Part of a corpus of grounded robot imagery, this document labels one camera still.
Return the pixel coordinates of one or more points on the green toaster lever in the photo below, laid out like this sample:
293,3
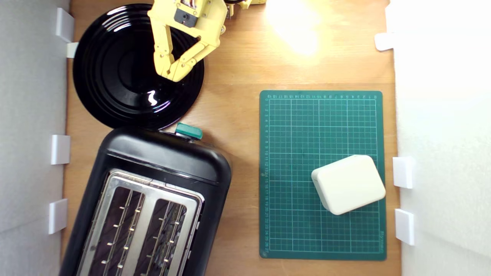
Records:
188,131

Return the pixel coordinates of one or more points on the black two-slot toaster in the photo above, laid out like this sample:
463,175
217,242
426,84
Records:
165,153

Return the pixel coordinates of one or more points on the black plate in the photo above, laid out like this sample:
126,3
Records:
115,76

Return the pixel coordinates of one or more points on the green cutting mat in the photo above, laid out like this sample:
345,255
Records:
299,145

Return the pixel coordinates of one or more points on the white block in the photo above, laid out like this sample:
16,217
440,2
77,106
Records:
349,184

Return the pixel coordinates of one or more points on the white wall clip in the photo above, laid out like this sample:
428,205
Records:
64,25
57,216
60,149
402,172
404,227
383,41
71,50

